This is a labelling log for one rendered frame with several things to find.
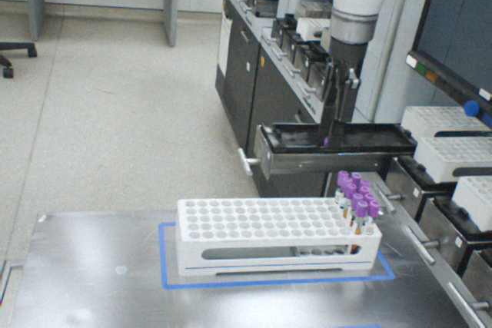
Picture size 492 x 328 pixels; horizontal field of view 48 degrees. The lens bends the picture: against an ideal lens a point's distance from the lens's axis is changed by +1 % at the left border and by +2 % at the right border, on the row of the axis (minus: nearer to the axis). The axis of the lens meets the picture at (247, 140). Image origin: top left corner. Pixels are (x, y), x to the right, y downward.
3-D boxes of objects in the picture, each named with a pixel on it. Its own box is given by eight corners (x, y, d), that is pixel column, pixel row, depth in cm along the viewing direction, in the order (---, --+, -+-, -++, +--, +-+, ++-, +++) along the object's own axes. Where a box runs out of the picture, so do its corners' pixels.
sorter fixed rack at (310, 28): (372, 38, 198) (377, 21, 195) (384, 47, 189) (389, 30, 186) (294, 34, 191) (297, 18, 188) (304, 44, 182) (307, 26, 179)
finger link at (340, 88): (353, 67, 111) (356, 67, 110) (348, 120, 114) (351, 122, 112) (335, 67, 110) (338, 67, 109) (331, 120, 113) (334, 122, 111)
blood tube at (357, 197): (351, 255, 84) (365, 198, 79) (342, 256, 84) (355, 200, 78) (347, 248, 86) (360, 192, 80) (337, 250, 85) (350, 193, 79)
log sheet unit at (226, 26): (217, 64, 311) (223, 2, 294) (226, 83, 288) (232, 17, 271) (213, 64, 311) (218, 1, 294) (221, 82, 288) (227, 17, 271)
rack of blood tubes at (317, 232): (351, 227, 92) (359, 197, 89) (374, 269, 83) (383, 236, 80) (174, 231, 85) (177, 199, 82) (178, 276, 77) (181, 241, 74)
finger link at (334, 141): (345, 117, 114) (347, 119, 114) (339, 146, 118) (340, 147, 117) (332, 117, 114) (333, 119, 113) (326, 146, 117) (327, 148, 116)
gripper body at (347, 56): (376, 45, 105) (365, 89, 110) (358, 31, 113) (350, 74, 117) (340, 44, 104) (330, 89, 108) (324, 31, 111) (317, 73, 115)
